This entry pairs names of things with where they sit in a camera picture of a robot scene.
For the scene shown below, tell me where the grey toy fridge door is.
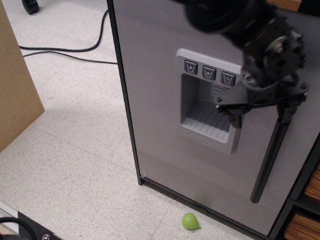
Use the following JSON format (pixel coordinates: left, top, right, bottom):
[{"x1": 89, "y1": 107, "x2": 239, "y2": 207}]
[{"x1": 107, "y1": 0, "x2": 320, "y2": 240}]

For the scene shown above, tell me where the thick black floor cable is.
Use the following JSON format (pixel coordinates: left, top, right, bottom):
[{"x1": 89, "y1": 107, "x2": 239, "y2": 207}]
[{"x1": 18, "y1": 9, "x2": 110, "y2": 53}]

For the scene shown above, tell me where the upper woven wicker basket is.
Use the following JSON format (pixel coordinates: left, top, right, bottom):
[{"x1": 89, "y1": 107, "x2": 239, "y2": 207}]
[{"x1": 304, "y1": 164, "x2": 320, "y2": 203}]

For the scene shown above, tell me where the small green toy fruit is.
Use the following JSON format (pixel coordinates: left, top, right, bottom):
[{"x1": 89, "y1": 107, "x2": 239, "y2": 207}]
[{"x1": 181, "y1": 212, "x2": 201, "y2": 230}]

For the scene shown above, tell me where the black caster wheel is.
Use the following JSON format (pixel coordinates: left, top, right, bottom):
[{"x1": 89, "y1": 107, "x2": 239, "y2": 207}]
[{"x1": 21, "y1": 0, "x2": 40, "y2": 15}]

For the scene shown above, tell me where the black braided cable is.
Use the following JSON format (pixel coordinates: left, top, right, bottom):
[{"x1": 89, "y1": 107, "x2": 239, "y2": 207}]
[{"x1": 0, "y1": 214, "x2": 38, "y2": 240}]

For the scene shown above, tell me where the tan wooden top panel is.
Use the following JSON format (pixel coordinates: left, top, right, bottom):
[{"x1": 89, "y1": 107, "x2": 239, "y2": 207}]
[{"x1": 267, "y1": 0, "x2": 302, "y2": 12}]

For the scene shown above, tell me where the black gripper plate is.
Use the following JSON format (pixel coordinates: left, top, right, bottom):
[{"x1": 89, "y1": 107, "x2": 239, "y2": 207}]
[{"x1": 213, "y1": 81, "x2": 310, "y2": 129}]

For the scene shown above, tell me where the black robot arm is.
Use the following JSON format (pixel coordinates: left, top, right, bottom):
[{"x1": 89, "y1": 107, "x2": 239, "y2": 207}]
[{"x1": 183, "y1": 0, "x2": 308, "y2": 128}]

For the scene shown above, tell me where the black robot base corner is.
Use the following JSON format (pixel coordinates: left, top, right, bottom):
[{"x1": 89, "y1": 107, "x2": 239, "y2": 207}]
[{"x1": 0, "y1": 211, "x2": 63, "y2": 240}]

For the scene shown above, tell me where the lower woven wicker basket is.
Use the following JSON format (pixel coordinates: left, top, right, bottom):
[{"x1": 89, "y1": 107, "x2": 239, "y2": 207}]
[{"x1": 284, "y1": 213, "x2": 320, "y2": 240}]

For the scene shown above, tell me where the tan wooden board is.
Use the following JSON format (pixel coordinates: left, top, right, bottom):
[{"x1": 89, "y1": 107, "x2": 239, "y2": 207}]
[{"x1": 0, "y1": 3, "x2": 45, "y2": 151}]

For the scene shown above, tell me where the woven wicker basket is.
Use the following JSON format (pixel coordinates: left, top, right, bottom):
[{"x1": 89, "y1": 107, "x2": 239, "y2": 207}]
[
  {"x1": 304, "y1": 164, "x2": 320, "y2": 203},
  {"x1": 284, "y1": 213, "x2": 320, "y2": 240}
]

